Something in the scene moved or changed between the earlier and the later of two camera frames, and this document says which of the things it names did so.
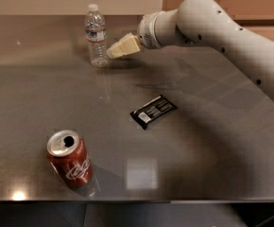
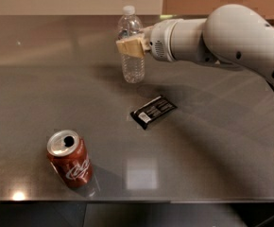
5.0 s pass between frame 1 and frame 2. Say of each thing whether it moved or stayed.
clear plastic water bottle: moved
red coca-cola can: stayed
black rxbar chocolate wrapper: stayed
